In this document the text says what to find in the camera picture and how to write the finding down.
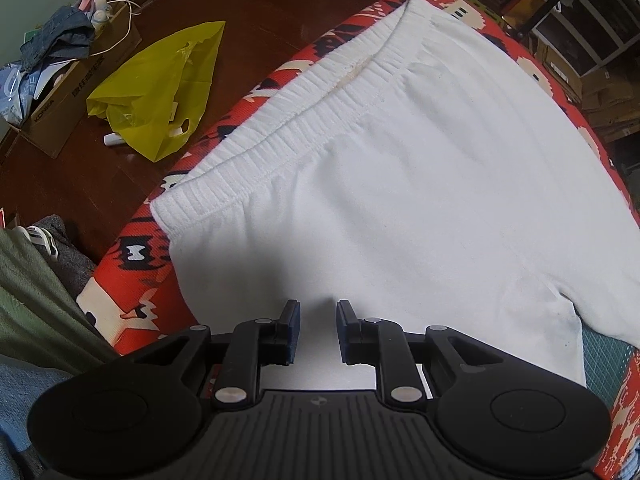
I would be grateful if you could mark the yellow plastic bag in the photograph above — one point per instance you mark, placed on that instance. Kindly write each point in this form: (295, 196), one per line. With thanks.
(160, 85)

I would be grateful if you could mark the denim clothing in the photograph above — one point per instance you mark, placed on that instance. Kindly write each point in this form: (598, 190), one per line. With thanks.
(60, 35)

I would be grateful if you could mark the open cardboard box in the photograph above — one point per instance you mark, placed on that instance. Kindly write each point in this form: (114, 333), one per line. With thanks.
(65, 105)

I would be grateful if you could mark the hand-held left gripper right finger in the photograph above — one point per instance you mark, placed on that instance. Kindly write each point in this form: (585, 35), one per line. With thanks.
(345, 330)

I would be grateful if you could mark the red patterned tablecloth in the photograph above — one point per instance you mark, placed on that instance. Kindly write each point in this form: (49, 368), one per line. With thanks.
(135, 280)

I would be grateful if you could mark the green cutting mat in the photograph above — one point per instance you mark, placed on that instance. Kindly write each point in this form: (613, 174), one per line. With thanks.
(605, 365)

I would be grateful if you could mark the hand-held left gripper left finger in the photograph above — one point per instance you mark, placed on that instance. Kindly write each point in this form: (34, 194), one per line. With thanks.
(292, 330)

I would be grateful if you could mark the white sweatpants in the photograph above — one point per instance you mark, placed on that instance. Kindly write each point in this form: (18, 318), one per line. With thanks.
(400, 185)

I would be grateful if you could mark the small white tube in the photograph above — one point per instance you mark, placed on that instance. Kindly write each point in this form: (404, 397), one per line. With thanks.
(112, 139)

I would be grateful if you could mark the blue cloth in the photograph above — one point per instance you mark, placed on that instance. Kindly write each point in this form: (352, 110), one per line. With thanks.
(25, 410)

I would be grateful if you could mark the grey white striped shoe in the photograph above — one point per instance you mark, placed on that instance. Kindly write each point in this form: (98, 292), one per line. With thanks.
(70, 260)

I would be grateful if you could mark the stack of flattened cardboard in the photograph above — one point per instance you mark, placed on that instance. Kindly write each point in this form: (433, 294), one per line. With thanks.
(600, 105)

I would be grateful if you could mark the person's green trouser leg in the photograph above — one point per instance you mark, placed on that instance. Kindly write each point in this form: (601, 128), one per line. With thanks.
(35, 300)

